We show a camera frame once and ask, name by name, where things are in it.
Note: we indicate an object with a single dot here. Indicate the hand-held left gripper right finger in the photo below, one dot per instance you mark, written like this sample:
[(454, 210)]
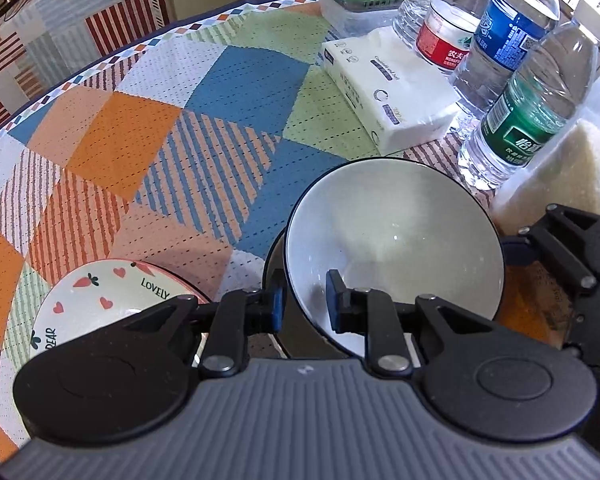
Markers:
[(333, 300)]

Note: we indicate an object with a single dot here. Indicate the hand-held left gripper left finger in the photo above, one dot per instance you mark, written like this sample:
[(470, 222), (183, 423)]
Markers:
[(277, 305)]

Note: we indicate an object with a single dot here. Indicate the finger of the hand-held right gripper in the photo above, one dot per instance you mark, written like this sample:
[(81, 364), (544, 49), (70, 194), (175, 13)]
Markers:
[(517, 254)]

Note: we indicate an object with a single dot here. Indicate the white bowl black outside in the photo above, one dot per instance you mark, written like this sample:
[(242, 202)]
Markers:
[(395, 230)]

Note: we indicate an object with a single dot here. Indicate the carrot print bowl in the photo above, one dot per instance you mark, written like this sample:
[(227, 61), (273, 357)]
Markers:
[(105, 290)]

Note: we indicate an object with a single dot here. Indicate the clear bag of white grains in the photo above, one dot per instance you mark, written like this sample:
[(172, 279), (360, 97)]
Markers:
[(570, 170)]

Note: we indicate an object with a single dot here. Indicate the water bottle green label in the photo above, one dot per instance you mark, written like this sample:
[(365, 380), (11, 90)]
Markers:
[(520, 130)]

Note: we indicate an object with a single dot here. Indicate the patchwork tablecloth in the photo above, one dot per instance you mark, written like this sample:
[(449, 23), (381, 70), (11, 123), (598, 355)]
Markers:
[(180, 135)]

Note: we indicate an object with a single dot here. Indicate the white tissue pack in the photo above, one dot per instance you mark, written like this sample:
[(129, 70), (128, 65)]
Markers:
[(395, 95)]

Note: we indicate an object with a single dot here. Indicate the water bottle blue label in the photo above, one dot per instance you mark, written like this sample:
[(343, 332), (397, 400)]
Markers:
[(505, 35)]

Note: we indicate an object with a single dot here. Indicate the water bottle red label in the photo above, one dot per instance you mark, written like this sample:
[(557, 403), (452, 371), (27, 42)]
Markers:
[(445, 40)]

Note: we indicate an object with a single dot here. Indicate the clear plastic box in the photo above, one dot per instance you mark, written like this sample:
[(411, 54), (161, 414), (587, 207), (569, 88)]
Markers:
[(350, 21)]

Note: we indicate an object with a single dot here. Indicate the patchwork counter cloth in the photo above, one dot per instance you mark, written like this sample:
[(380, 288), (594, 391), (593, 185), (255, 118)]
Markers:
[(55, 15)]

